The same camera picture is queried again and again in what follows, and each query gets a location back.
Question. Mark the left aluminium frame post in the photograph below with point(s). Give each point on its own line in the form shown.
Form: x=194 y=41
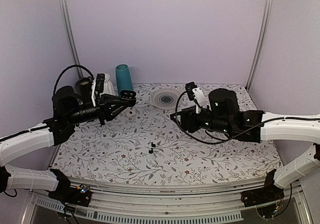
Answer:
x=69 y=32

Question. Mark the floral tablecloth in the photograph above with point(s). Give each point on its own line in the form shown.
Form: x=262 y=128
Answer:
x=118 y=152

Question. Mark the spiral patterned plate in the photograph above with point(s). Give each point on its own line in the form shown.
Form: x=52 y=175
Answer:
x=165 y=98

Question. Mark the black cylinder vase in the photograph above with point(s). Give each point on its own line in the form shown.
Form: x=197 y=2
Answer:
x=84 y=88

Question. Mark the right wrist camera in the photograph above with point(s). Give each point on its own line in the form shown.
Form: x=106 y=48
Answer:
x=196 y=94

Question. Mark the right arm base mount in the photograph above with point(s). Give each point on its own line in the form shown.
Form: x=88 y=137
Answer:
x=261 y=196

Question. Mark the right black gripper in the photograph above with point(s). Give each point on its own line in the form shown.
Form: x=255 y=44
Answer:
x=187 y=115

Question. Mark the teal vase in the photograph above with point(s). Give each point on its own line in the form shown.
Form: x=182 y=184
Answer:
x=123 y=78

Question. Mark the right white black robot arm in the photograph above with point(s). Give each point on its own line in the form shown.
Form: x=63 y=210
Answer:
x=220 y=112

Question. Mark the aluminium frame post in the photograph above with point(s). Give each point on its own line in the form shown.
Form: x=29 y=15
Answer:
x=260 y=43
x=69 y=32

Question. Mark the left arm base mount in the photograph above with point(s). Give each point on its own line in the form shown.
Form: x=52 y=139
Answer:
x=80 y=195

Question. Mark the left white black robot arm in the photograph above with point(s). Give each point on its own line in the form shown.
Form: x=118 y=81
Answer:
x=67 y=113

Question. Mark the right aluminium frame post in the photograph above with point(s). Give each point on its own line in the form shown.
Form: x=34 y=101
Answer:
x=260 y=43

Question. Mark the black earbud charging case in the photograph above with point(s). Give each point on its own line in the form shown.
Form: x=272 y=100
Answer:
x=128 y=94

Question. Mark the white ribbed vase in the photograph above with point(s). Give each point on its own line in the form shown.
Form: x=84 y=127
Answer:
x=108 y=87

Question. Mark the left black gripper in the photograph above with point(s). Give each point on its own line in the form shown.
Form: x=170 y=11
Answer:
x=105 y=110

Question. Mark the aluminium front rail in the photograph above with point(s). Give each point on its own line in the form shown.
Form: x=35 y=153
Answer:
x=182 y=204

